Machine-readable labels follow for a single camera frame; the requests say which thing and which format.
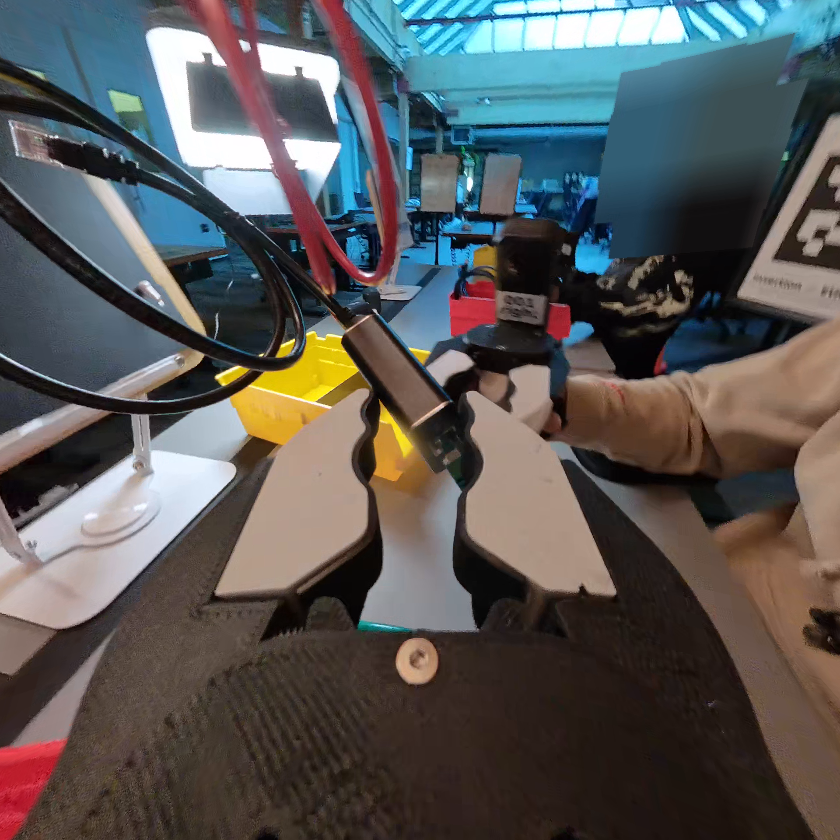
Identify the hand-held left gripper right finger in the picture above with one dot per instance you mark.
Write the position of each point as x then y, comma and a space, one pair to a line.
531, 518

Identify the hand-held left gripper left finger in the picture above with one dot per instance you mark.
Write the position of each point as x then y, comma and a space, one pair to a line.
308, 512

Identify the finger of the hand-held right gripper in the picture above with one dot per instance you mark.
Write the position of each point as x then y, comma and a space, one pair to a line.
451, 371

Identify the black ethernet adapter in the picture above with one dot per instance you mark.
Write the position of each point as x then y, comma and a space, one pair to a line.
394, 380

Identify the yellow plastic bin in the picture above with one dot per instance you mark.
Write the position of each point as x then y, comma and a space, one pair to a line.
295, 394

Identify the red plastic bin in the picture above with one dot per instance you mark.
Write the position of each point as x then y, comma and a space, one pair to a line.
26, 787
472, 315

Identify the person's right forearm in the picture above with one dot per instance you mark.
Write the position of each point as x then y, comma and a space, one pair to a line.
689, 407

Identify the wooden panel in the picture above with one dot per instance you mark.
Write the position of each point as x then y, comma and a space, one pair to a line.
439, 184
500, 184

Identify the person's beige hoodie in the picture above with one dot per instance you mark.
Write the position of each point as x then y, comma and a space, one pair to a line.
787, 558

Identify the black white marker sign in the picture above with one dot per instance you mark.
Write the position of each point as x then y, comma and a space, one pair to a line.
800, 229

